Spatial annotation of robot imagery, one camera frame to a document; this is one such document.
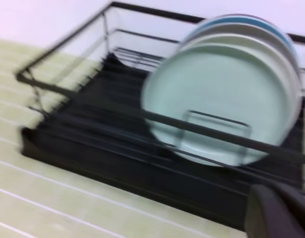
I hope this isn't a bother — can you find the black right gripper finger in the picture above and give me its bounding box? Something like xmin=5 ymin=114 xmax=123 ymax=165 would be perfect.
xmin=245 ymin=183 xmax=305 ymax=238

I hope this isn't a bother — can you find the light green round plate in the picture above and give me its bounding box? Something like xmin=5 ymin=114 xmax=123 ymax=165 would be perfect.
xmin=140 ymin=43 xmax=297 ymax=167

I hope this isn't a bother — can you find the white plate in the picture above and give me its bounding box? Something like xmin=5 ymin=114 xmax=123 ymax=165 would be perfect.
xmin=177 ymin=33 xmax=302 ymax=110

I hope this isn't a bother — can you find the grey plate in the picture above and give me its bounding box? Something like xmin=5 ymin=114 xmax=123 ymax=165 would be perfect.
xmin=179 ymin=23 xmax=300 ymax=72

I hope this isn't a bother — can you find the blue plate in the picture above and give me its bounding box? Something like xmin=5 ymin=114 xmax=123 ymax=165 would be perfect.
xmin=184 ymin=15 xmax=297 ymax=62

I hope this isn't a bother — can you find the pink plate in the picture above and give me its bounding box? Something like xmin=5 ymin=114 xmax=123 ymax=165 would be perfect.
xmin=223 ymin=13 xmax=269 ymax=22

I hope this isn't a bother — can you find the black drip tray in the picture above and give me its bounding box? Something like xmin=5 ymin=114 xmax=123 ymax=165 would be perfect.
xmin=16 ymin=48 xmax=303 ymax=230

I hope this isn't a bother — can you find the black wire dish rack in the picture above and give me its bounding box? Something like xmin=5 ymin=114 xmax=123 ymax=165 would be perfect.
xmin=15 ymin=1 xmax=305 ymax=179

